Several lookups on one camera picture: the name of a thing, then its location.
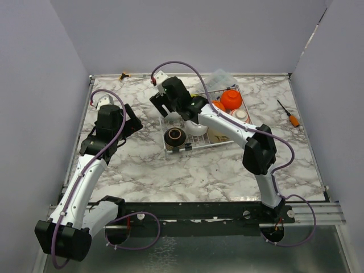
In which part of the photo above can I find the plain white bowl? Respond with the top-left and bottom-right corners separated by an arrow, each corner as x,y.
185,121 -> 208,137

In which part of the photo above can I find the black patterned bowl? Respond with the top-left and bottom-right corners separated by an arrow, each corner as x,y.
164,127 -> 187,150

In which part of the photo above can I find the beige ceramic bowl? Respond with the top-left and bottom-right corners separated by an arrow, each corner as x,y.
207,127 -> 230,143

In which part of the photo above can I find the orange plastic bowl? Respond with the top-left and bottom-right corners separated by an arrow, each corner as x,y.
220,89 -> 243,111

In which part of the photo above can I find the white orange patterned bowl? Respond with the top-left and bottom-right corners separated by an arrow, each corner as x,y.
230,109 -> 250,123

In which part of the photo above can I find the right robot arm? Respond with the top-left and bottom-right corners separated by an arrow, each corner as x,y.
150,76 -> 285,222

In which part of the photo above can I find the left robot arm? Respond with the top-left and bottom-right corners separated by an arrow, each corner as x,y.
35,104 -> 143,262

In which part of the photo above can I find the yellow black small clamp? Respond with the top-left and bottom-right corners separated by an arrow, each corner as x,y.
119,73 -> 131,80

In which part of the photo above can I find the clear plastic container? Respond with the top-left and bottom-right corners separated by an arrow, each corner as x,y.
204,69 -> 237,92

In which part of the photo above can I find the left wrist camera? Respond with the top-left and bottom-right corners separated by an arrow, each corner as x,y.
96,94 -> 114,111

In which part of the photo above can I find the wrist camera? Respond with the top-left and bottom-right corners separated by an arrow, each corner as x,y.
96,94 -> 114,111
153,70 -> 169,85

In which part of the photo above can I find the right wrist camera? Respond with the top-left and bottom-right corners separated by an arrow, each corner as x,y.
153,70 -> 169,85

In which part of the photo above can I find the silver wire dish rack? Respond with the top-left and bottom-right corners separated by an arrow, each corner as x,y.
159,84 -> 253,156

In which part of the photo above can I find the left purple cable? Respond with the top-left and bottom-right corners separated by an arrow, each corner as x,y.
51,89 -> 161,270

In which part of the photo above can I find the purple cable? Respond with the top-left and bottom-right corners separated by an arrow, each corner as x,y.
150,60 -> 317,247
51,89 -> 161,270

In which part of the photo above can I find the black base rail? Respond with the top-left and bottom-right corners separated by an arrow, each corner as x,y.
104,201 -> 295,238

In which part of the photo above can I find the orange handled screwdriver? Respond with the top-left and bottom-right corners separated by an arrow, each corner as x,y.
277,100 -> 300,127

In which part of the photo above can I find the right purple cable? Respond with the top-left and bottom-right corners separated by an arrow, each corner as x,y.
150,60 -> 317,247

